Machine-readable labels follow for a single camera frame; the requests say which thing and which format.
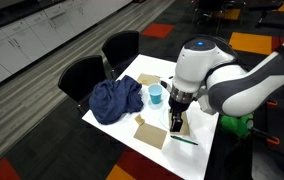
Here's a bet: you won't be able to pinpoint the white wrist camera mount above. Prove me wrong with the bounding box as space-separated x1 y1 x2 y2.
195 87 217 116

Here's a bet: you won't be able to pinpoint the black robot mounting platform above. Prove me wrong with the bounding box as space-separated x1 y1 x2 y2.
251 96 284 180

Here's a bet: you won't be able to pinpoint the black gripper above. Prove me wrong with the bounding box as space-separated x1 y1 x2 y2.
167 97 190 133

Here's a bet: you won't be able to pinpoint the brown cardboard with label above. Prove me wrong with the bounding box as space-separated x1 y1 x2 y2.
136 73 160 87

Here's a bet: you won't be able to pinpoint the navy blue crumpled cloth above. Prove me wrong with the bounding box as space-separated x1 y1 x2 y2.
88 74 145 126

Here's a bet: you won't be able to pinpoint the black clamp orange handle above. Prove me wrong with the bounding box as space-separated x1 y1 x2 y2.
265 99 279 108
249 127 281 147

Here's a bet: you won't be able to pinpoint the white kitchen cabinets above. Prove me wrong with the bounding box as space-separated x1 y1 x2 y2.
0 0 133 94

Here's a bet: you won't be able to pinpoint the large brown cardboard sheet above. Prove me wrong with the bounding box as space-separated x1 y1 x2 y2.
167 108 192 136

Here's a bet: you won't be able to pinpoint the small cardboard scrap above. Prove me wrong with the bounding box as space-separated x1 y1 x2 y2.
134 113 146 127

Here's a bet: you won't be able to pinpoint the teal plastic cup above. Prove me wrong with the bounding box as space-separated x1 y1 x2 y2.
147 83 164 105

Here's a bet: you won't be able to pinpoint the brown cardboard rectangle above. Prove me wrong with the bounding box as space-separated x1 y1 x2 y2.
133 122 168 151

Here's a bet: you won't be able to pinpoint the black background chair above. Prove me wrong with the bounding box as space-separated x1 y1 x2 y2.
191 0 247 36

